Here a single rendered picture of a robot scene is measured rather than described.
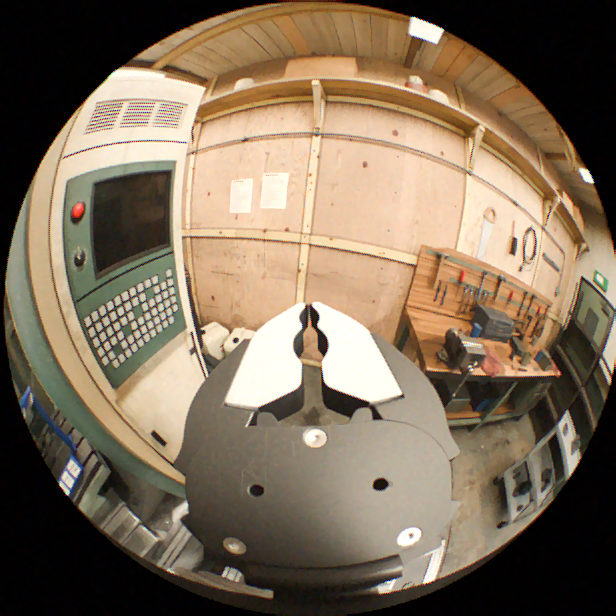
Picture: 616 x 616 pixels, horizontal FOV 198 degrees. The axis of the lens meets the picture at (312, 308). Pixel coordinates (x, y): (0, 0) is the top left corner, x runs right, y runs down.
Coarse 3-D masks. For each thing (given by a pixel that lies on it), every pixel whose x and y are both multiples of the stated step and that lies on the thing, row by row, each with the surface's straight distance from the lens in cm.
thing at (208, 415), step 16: (240, 352) 9; (224, 368) 9; (208, 384) 8; (224, 384) 8; (192, 400) 8; (208, 400) 8; (224, 400) 8; (192, 416) 8; (208, 416) 8; (224, 416) 7; (240, 416) 7; (256, 416) 7; (192, 432) 7; (208, 432) 7; (192, 448) 7; (176, 464) 7; (256, 496) 6
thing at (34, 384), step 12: (12, 324) 184; (12, 336) 184; (12, 348) 165; (12, 360) 161; (24, 360) 193; (12, 372) 165; (24, 372) 172; (24, 384) 164; (36, 384) 189; (36, 396) 173; (48, 396) 206; (48, 408) 186; (36, 420) 176; (36, 432) 184; (36, 444) 193
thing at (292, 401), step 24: (288, 312) 12; (264, 336) 10; (288, 336) 10; (264, 360) 9; (288, 360) 8; (240, 384) 8; (264, 384) 8; (288, 384) 8; (264, 408) 7; (288, 408) 8
